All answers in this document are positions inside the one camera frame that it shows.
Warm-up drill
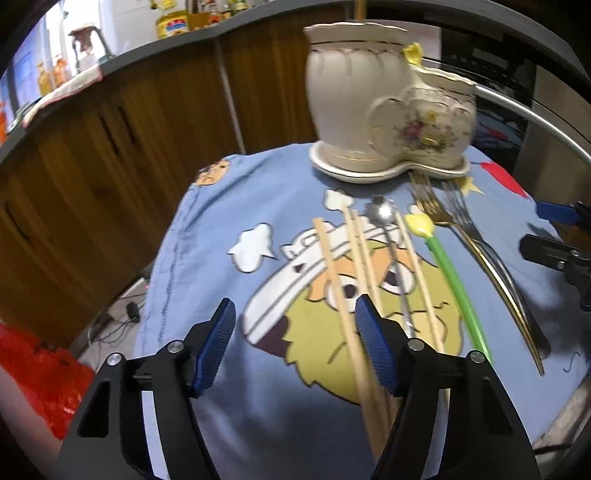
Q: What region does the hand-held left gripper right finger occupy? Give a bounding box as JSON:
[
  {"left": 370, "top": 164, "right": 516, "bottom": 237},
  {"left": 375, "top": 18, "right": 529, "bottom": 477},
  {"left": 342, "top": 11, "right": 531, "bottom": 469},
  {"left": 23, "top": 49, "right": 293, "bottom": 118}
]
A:
[{"left": 353, "top": 294, "right": 542, "bottom": 480}]

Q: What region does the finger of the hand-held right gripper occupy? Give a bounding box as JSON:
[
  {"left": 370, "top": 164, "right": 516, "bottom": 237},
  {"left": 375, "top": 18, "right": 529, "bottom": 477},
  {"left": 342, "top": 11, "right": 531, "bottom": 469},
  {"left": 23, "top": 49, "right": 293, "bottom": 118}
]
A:
[
  {"left": 536, "top": 199, "right": 591, "bottom": 228},
  {"left": 518, "top": 233, "right": 591, "bottom": 288}
]

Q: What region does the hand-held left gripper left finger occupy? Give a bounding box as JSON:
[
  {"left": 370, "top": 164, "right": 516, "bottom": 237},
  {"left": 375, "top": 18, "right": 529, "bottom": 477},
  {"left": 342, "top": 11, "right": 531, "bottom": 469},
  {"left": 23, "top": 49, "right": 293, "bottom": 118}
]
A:
[{"left": 56, "top": 296, "right": 237, "bottom": 480}]

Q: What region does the yellow tulip green-handled spoon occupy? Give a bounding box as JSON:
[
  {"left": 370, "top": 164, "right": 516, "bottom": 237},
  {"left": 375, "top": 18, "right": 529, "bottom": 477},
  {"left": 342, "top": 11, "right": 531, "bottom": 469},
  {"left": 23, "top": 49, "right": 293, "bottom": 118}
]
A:
[
  {"left": 403, "top": 41, "right": 426, "bottom": 66},
  {"left": 405, "top": 212, "right": 492, "bottom": 363}
]

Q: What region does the silver fork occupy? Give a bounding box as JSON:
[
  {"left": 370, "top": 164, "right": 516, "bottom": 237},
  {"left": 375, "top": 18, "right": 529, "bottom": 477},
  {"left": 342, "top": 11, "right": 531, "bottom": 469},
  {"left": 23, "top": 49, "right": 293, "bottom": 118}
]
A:
[{"left": 440, "top": 181, "right": 552, "bottom": 358}]

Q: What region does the gold fork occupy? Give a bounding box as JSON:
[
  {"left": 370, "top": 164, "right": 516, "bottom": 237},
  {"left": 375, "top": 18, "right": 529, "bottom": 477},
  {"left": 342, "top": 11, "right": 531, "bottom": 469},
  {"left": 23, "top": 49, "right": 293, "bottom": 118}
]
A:
[{"left": 407, "top": 172, "right": 546, "bottom": 376}]

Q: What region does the silver long-handled spoon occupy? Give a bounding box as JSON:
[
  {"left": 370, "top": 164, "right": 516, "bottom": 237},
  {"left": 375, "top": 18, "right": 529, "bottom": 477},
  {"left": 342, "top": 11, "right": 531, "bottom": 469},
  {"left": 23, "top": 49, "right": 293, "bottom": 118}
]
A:
[{"left": 365, "top": 195, "right": 415, "bottom": 337}]

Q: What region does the cream floral ceramic utensil holder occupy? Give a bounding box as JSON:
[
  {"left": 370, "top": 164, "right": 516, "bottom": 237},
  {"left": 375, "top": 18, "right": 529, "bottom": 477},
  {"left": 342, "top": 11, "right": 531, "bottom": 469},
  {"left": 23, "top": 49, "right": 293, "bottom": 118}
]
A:
[{"left": 302, "top": 21, "right": 477, "bottom": 184}]

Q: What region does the stainless steel built-in oven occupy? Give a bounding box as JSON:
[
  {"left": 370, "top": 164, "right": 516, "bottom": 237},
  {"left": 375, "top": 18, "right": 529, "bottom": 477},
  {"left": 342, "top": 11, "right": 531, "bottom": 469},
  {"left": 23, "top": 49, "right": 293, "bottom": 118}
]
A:
[{"left": 438, "top": 21, "right": 591, "bottom": 181}]

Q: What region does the red plastic bag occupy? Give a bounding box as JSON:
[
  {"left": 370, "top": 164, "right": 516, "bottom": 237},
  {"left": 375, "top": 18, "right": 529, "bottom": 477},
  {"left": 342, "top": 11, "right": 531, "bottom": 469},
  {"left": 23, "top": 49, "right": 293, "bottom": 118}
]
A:
[{"left": 0, "top": 322, "right": 95, "bottom": 440}]

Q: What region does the blue cartoon printed cloth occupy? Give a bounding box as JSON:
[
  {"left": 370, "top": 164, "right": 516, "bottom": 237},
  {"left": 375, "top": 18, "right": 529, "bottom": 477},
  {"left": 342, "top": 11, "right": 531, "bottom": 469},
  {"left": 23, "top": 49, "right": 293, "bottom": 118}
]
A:
[{"left": 134, "top": 141, "right": 591, "bottom": 480}]

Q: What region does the white red-edged dishcloth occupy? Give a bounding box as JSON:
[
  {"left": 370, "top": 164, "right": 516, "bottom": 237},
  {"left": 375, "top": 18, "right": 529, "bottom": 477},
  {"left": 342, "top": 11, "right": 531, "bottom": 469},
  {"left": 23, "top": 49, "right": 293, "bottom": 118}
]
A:
[{"left": 21, "top": 64, "right": 103, "bottom": 128}]

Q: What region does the grey stone countertop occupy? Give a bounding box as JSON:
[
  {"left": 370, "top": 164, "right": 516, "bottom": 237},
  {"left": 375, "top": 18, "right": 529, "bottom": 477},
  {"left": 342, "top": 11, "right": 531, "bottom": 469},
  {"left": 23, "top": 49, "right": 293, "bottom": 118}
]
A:
[{"left": 0, "top": 0, "right": 509, "bottom": 160}]

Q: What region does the yellow cooking oil bottle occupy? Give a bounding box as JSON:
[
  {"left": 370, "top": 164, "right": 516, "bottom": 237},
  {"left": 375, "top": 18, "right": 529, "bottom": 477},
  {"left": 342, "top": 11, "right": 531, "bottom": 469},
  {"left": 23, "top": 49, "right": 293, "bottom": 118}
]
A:
[{"left": 156, "top": 10, "right": 190, "bottom": 40}]

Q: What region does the chrome kitchen faucet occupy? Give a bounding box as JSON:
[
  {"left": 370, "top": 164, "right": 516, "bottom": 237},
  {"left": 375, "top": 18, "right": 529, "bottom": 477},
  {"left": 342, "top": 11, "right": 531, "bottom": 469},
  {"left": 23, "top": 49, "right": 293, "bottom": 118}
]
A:
[{"left": 68, "top": 27, "right": 115, "bottom": 71}]

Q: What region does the kitchen window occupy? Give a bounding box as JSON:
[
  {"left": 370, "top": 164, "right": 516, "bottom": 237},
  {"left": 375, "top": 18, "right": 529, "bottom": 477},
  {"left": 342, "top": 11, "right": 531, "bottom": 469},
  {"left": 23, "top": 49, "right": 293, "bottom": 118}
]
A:
[{"left": 0, "top": 44, "right": 34, "bottom": 132}]

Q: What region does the black cable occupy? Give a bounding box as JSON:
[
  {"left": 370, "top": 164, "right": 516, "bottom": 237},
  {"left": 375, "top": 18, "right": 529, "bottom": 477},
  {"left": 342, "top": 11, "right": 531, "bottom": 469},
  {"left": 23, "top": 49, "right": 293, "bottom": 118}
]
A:
[{"left": 87, "top": 299, "right": 145, "bottom": 344}]

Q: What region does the steel oven handle bar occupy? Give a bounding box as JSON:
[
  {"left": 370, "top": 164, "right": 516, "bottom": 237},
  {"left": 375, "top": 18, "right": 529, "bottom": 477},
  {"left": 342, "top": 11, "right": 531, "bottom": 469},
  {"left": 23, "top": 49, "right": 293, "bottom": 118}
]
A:
[{"left": 471, "top": 82, "right": 591, "bottom": 166}]

